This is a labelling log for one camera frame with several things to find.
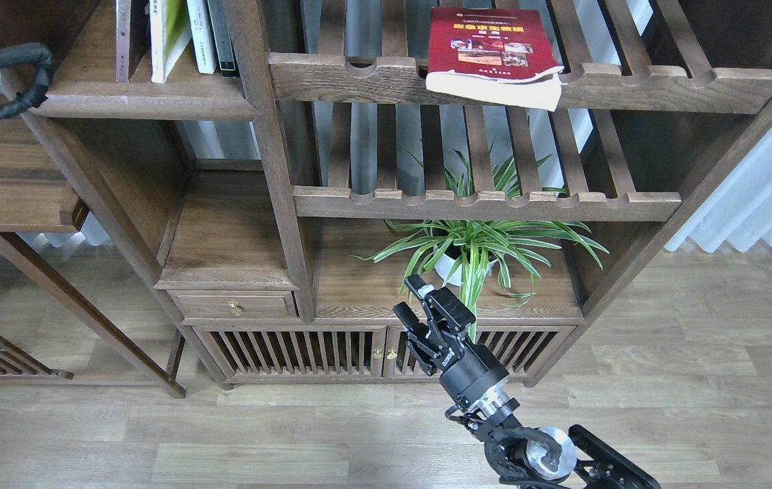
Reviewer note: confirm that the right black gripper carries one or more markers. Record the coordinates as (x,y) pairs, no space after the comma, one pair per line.
(470,374)

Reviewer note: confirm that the red book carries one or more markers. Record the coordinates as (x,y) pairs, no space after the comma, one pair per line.
(493,55)

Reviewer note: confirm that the yellow green book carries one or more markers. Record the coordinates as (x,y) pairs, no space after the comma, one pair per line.
(170,32)

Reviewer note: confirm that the maroon book white characters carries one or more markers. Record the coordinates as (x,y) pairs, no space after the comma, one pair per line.
(131,37)

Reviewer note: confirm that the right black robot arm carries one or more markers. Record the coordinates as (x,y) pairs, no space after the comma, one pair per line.
(522,456)

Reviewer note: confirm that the white plant pot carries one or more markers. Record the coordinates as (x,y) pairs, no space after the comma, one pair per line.
(454,266)

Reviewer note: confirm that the green spider plant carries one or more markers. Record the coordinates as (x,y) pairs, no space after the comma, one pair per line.
(508,249)

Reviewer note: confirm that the dark wooden bookshelf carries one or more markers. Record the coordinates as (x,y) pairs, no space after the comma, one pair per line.
(261,189)

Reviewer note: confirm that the white upright book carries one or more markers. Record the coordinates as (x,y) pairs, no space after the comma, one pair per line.
(202,36)

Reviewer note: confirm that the dark green upright book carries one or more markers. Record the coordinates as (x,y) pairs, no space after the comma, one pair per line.
(224,47)

